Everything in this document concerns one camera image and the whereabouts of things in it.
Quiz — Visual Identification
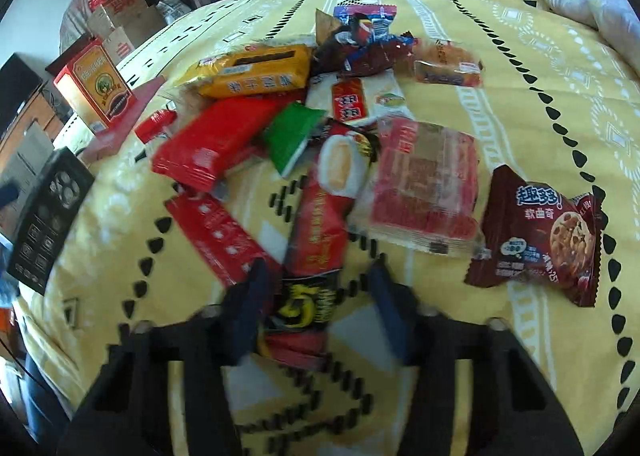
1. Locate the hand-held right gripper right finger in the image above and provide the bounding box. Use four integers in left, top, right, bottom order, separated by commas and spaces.
369, 259, 583, 456

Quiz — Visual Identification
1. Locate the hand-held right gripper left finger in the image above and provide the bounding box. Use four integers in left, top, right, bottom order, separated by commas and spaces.
57, 259, 273, 456

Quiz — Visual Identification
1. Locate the red black long snack packet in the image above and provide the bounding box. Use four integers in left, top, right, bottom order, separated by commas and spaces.
261, 171, 352, 369

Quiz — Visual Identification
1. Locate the flat red snack packet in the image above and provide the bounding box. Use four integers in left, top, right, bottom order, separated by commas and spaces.
165, 190, 282, 288

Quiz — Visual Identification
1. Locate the clear red wafer packet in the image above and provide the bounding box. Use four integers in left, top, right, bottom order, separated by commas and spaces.
349, 116, 485, 256

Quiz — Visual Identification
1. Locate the cream pastry packet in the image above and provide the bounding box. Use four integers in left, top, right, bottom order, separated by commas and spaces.
317, 129, 382, 200

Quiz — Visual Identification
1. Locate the brown chocolate cookie packet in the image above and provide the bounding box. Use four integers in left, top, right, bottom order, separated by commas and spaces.
464, 165, 604, 308

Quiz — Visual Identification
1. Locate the bright red long snack packet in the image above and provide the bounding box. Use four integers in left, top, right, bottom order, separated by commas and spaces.
151, 96, 292, 193

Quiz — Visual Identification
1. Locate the green small snack packet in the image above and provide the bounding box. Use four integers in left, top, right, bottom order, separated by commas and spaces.
261, 102, 329, 178

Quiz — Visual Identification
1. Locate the small red white packet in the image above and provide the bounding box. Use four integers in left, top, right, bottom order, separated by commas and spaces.
134, 109, 177, 144

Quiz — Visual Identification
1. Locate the black printed box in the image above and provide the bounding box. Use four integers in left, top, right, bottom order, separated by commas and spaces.
6, 146, 96, 295

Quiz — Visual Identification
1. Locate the flat red box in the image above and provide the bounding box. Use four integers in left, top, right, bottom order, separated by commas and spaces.
79, 75, 167, 168

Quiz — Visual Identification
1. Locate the white red label snack packet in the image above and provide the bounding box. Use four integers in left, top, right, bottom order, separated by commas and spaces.
306, 76, 407, 126

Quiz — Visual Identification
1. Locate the yellow patterned bedsheet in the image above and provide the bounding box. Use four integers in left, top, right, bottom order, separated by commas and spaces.
12, 0, 640, 456

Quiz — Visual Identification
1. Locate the yellow snack packet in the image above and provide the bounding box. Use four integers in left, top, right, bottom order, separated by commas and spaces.
174, 44, 314, 98

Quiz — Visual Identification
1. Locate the orange bread packet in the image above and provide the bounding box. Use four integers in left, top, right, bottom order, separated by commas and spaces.
413, 39, 485, 88

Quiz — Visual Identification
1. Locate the dark brown small snack packet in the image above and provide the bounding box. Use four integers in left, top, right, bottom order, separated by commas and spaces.
311, 11, 417, 78

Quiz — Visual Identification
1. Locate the orange red carton box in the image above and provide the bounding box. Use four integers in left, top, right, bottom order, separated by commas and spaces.
53, 38, 137, 133

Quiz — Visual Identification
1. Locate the blue red small snack packet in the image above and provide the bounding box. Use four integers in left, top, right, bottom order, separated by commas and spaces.
333, 4, 399, 43

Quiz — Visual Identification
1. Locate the black monitor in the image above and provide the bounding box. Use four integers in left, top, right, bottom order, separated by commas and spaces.
0, 53, 44, 134

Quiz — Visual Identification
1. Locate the cardboard box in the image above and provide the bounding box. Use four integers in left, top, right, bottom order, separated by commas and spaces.
86, 0, 169, 56

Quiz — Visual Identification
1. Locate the patterned round board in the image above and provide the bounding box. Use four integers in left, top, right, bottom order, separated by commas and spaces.
59, 0, 168, 56

